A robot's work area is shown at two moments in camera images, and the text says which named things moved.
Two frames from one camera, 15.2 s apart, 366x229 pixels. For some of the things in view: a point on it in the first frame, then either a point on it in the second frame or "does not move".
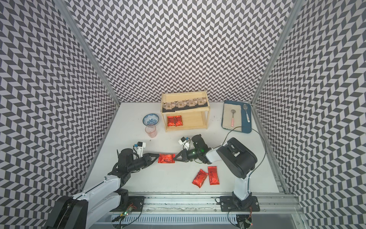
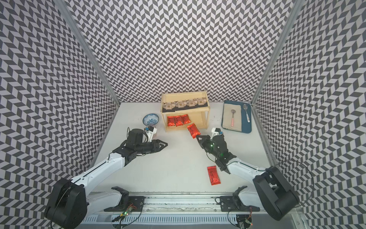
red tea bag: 167,158 -> 185,119
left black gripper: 147,158 -> 156,145
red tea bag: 199,178 -> 193,130
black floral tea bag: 202,102 does not move
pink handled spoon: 232,119 does not move
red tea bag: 178,120 does not move
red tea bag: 213,176 does not move
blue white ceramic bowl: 150,119 does not move
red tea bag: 171,120 does not move
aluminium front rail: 280,202 does not move
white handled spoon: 245,107 does not move
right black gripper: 184,155 -> 206,139
